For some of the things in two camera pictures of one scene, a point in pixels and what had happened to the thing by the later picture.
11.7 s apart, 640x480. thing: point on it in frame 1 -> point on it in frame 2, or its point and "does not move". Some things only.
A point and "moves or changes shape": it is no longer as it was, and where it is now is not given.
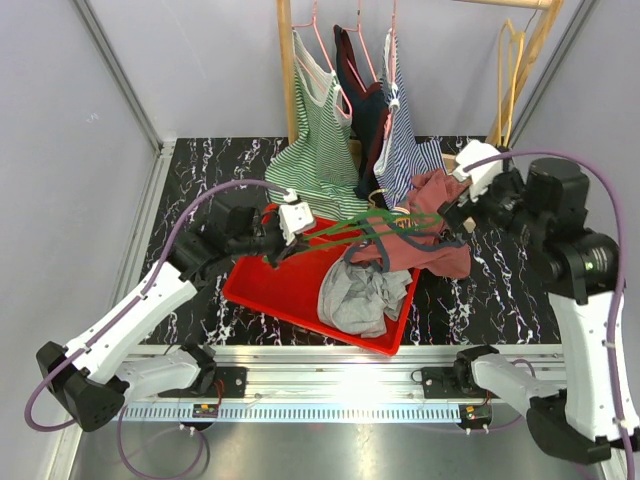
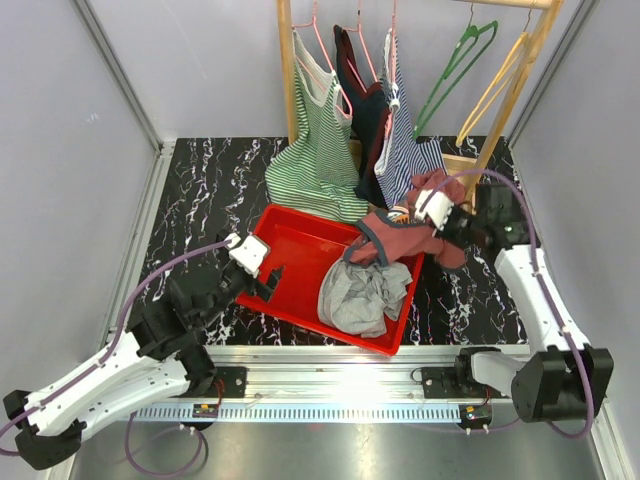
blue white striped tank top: (404, 153) does not move
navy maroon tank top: (367, 109) does not move
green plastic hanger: (373, 223) -> (475, 41)
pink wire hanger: (390, 112) does not move
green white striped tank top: (319, 164) does not move
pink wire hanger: (364, 47) does not move
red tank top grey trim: (418, 238) moves or changes shape
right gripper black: (508, 179) -> (446, 231)
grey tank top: (358, 299) does not move
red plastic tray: (289, 287) does not move
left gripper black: (275, 258) -> (265, 290)
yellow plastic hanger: (512, 47) -> (498, 86)
